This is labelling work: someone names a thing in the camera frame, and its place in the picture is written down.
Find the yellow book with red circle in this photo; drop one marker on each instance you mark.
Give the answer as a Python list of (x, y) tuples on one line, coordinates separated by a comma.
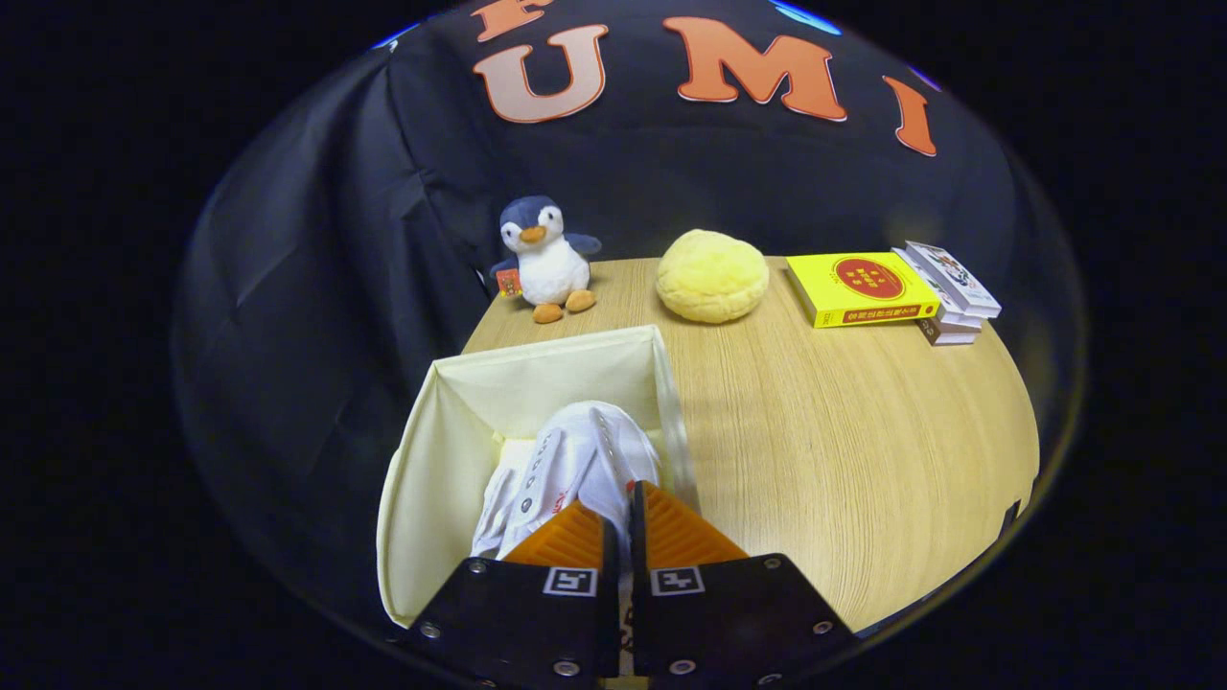
[(858, 287)]

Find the white canvas shoe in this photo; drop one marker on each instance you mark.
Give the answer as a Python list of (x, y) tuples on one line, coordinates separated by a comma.
[(585, 450), (494, 508)]

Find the white book with brown spine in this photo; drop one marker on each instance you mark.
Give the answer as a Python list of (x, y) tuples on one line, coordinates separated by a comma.
[(944, 335)]

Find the plush penguin toy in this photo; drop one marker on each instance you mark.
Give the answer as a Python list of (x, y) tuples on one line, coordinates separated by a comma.
[(546, 264)]

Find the white book with green print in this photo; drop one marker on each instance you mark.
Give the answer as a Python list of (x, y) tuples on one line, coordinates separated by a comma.
[(944, 307)]

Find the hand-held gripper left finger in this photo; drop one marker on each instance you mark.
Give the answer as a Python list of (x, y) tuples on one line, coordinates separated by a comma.
[(610, 594)]

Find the beige fabric storage box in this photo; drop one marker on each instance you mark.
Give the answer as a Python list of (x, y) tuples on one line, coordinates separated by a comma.
[(431, 479)]

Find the yellow plush bun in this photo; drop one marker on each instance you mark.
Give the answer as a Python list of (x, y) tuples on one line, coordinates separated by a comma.
[(711, 276)]

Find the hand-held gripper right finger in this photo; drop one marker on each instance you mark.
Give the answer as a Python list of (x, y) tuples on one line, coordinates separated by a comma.
[(637, 537)]

